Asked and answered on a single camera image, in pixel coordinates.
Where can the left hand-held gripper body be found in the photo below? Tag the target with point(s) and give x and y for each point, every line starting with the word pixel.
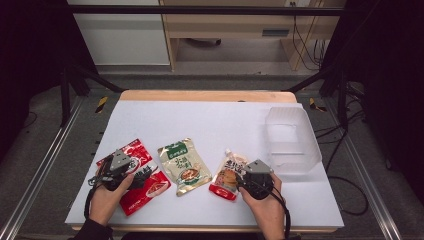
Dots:
pixel 115 173

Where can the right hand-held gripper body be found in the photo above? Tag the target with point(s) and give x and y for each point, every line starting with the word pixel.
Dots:
pixel 257 185

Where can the red seasoning packet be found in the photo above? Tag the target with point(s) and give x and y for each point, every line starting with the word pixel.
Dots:
pixel 136 203

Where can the small white and red packet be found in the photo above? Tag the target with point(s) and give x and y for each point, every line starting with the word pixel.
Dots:
pixel 225 180

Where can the beige packet with green label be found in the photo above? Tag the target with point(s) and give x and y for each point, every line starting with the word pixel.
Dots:
pixel 185 166

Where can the clear plastic container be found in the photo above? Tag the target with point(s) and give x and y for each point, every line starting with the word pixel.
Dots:
pixel 293 140

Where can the person's right hand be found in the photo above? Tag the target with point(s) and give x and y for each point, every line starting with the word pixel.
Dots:
pixel 268 211

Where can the person's left hand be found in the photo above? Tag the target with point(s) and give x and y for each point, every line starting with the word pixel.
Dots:
pixel 105 203

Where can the yellow and black tape piece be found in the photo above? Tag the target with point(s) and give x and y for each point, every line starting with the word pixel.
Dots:
pixel 313 104
pixel 101 104

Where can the white table cover sheet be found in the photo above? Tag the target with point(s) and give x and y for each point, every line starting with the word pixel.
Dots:
pixel 206 126

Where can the wooden table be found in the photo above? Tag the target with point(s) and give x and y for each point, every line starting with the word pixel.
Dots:
pixel 206 96

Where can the white cabinet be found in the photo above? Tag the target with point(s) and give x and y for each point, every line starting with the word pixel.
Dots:
pixel 123 40

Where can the black curtain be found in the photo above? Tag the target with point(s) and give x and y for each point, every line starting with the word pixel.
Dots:
pixel 390 66
pixel 30 60

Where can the light wooden desk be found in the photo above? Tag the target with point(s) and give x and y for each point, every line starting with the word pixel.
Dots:
pixel 230 25

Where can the black horizontal metal bar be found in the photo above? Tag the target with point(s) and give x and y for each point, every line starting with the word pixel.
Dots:
pixel 200 10

